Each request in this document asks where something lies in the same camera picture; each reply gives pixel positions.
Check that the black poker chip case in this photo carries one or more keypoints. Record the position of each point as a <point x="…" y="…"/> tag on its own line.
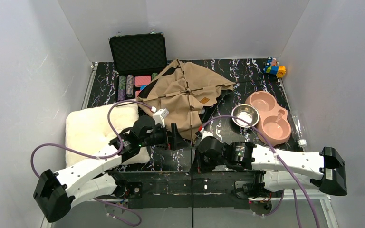
<point x="136" y="58"/>

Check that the tan fabric pet tent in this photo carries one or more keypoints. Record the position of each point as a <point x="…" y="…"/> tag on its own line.
<point x="184" y="89"/>

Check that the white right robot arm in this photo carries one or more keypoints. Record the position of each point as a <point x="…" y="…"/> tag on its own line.
<point x="279" y="169"/>

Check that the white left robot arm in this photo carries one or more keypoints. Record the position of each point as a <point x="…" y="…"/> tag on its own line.
<point x="56" y="193"/>

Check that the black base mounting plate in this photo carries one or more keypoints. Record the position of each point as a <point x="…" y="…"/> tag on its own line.
<point x="181" y="189"/>

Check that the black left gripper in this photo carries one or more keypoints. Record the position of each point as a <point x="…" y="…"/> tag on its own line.
<point x="169" y="138"/>

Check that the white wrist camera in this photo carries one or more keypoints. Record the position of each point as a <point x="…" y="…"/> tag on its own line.
<point x="159" y="115"/>
<point x="201" y="134"/>

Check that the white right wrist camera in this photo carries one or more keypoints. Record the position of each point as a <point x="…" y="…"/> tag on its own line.
<point x="201" y="134"/>

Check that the clear plastic water bottle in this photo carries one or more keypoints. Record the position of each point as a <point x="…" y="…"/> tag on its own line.
<point x="298" y="128"/>

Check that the steel bowl far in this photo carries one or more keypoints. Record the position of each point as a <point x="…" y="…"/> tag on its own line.
<point x="246" y="115"/>

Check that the white fluffy cushion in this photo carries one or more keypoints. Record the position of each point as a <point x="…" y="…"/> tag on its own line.
<point x="88" y="130"/>

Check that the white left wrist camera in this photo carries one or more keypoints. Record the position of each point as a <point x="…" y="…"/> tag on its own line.
<point x="159" y="115"/>

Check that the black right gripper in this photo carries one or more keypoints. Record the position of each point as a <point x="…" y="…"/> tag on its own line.
<point x="196" y="161"/>

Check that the colourful toy block car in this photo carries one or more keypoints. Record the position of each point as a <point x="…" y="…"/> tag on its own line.
<point x="273" y="67"/>

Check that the pink double pet bowl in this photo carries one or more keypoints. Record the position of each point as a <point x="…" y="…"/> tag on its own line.
<point x="273" y="121"/>

